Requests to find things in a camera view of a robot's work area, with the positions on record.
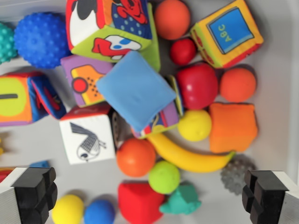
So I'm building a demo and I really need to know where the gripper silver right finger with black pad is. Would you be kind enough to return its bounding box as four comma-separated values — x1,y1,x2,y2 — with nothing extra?
242,169,299,224

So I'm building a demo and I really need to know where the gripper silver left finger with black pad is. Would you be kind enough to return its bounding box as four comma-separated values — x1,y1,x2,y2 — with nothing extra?
0,166,58,224

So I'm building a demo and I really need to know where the orange fabric cube green circle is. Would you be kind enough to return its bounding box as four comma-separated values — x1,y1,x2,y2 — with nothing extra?
0,71,67,127

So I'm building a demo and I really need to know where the gray plastic bin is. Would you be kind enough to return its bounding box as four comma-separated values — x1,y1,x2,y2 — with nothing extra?
0,0,299,224

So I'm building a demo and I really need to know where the small red toy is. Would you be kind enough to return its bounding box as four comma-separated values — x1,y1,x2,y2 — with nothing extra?
0,167,14,184

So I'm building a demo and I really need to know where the small blue toy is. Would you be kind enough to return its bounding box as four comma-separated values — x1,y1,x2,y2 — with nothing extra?
29,160,51,168

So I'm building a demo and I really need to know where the yellow rubber ball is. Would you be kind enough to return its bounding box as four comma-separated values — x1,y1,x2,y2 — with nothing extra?
51,194,85,224
177,109,213,142

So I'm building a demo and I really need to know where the gray bumpy rubber ball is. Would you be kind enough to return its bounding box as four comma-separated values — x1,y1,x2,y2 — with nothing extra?
220,154,257,196

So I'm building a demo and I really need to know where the smooth blue ball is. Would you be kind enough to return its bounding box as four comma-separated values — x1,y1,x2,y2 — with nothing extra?
84,199,116,224

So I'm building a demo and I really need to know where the plain orange fabric block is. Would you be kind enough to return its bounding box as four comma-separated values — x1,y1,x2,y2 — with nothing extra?
208,102,259,154

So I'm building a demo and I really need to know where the white cube bird print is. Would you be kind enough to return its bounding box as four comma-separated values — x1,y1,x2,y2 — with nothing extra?
59,105,131,165

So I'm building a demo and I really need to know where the teal rubber toy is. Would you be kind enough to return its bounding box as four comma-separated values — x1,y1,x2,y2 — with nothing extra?
159,183,202,215

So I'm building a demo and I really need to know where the yellow toy banana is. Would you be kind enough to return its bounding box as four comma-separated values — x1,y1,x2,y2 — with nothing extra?
147,133,236,173

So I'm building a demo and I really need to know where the green rubber ball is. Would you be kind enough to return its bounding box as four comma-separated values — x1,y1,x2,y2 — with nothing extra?
148,160,181,195

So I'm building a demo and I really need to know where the plain red fabric block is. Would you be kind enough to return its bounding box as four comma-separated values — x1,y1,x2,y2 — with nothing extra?
117,182,166,224

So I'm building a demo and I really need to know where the orange toy fruit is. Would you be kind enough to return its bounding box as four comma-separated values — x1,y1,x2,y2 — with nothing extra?
116,138,157,177

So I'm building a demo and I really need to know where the orange rubber ball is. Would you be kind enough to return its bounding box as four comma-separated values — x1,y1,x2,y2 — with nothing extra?
219,67,257,103
153,0,192,41

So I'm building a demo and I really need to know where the purple fabric cube phone print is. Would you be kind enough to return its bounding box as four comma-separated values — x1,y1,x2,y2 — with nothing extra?
60,55,115,108

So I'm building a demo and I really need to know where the red toy apple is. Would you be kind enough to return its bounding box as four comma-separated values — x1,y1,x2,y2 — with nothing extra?
176,62,219,111

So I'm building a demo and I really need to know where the light blue fabric cube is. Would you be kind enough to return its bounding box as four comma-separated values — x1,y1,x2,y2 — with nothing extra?
96,50,185,140

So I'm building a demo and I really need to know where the teal bumpy rubber ball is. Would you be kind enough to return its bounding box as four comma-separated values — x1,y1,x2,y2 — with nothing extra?
0,22,18,65

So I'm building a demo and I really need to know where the blue bumpy rubber ball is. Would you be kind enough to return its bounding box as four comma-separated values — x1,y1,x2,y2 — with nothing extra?
13,12,72,70

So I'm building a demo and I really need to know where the small red ball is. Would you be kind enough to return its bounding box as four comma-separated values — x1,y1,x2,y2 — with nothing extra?
170,38,197,66

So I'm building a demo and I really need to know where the ABC print fabric cube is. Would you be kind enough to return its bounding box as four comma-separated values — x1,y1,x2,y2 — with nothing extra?
190,0,264,69

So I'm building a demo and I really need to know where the large cartoon print fabric cube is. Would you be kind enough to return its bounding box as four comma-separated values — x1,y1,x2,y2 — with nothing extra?
65,0,161,73

